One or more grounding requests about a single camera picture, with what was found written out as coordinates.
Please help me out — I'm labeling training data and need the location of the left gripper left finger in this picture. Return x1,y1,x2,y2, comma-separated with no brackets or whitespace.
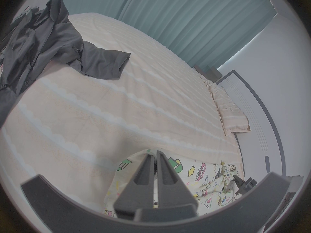
114,150,156,220

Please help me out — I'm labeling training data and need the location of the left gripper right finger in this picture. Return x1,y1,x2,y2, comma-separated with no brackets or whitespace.
157,150,198,217

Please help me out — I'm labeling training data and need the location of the white printed pyjama top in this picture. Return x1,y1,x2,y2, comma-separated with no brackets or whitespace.
103,149,243,218

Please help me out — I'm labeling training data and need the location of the pale pink striped pillow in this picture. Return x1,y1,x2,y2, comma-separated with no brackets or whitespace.
203,79,252,136

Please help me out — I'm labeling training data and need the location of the bed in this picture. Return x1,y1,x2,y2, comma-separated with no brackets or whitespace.
0,12,287,218

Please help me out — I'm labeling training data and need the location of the grey bedside table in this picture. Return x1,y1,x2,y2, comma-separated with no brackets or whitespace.
193,65,223,82

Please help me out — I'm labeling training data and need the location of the black shirt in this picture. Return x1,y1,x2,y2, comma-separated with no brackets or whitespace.
0,0,132,128

